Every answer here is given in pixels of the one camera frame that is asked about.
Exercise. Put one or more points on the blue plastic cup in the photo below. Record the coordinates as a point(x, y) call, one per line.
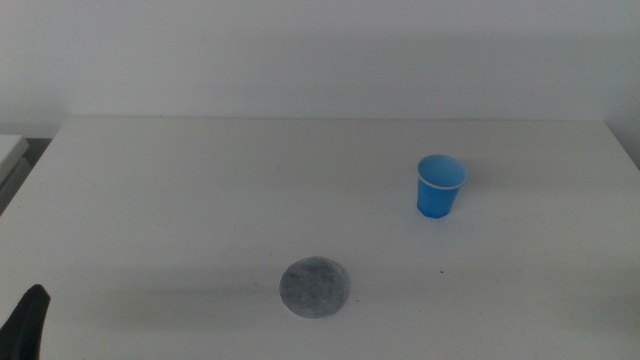
point(437, 192)

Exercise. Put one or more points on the round grey cup mat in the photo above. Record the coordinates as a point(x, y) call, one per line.
point(314, 287)

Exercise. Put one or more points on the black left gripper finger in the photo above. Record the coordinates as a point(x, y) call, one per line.
point(25, 330)

